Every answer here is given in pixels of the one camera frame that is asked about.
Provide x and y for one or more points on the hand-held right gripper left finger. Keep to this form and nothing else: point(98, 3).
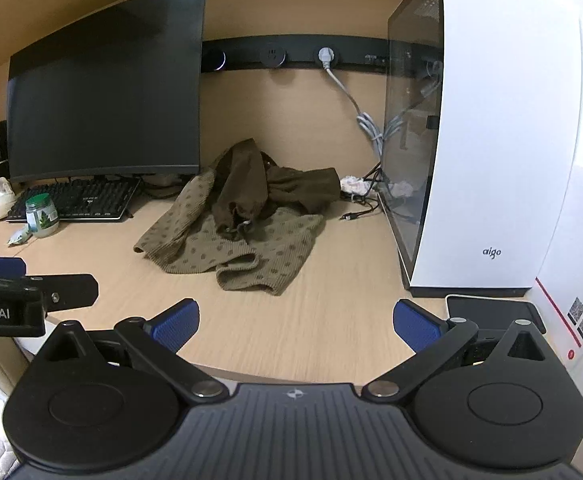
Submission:
point(175, 327)

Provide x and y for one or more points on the black power socket rail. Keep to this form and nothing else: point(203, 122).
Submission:
point(296, 54)

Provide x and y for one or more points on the olive dotted knit sweater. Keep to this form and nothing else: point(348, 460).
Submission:
point(231, 250)

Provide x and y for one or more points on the white box with red label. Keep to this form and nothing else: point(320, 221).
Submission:
point(579, 270)

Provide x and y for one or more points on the black computer monitor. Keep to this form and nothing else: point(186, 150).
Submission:
point(106, 85)

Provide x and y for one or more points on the green small packet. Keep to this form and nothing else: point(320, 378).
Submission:
point(18, 236)

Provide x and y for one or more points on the dark brown knit garment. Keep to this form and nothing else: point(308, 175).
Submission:
point(251, 185)

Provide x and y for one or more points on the green lidded glass jar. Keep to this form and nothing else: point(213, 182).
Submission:
point(41, 217)

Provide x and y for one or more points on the white computer case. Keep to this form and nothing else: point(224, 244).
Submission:
point(496, 135)

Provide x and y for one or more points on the black keyboard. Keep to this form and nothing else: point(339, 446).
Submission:
point(76, 200)

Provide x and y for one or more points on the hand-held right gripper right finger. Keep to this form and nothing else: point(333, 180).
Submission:
point(416, 327)

